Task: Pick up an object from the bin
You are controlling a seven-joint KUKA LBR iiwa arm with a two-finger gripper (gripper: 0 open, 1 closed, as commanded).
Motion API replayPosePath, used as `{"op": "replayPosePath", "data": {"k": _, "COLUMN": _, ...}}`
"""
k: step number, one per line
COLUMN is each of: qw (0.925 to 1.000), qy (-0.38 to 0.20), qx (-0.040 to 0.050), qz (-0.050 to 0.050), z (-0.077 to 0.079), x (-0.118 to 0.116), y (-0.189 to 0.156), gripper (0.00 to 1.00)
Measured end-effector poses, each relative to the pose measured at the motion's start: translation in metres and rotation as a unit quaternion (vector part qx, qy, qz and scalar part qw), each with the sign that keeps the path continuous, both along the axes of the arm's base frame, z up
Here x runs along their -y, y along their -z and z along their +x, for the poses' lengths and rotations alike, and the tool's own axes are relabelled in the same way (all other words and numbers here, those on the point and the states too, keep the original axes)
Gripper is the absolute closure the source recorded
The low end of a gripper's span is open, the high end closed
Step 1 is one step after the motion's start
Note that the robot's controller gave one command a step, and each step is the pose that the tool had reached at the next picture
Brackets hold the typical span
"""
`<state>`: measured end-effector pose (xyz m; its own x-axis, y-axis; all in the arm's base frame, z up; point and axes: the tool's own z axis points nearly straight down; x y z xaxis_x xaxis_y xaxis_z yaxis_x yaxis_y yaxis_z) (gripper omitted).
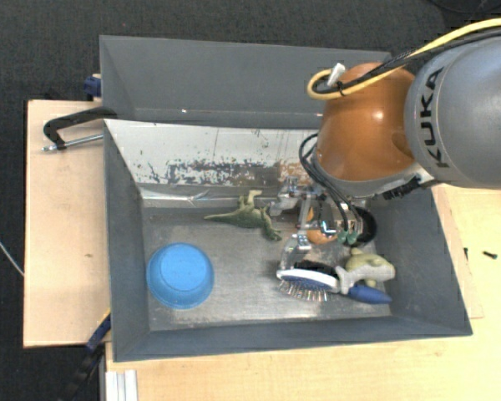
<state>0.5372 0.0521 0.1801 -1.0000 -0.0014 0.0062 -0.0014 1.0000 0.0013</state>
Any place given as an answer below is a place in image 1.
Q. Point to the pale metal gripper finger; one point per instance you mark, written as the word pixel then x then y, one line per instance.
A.
pixel 287 201
pixel 294 252

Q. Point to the orange ball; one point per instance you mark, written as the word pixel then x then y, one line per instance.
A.
pixel 317 236

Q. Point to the white and blue hair brush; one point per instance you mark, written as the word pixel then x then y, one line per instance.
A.
pixel 313 280

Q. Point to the green toy dinosaur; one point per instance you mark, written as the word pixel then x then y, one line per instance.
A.
pixel 250 217

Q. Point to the grey metal bin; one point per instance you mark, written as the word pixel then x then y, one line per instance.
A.
pixel 242 274

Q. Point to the pale green toy animal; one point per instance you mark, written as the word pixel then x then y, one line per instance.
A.
pixel 361 257

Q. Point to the blue plastic bowl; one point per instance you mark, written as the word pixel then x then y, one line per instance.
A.
pixel 179 276

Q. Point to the small black screw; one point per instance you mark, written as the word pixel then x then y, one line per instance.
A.
pixel 490 255

